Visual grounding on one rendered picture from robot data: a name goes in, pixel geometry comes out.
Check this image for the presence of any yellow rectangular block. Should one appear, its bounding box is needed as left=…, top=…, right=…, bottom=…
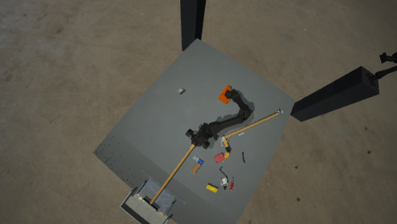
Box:
left=206, top=184, right=217, bottom=192

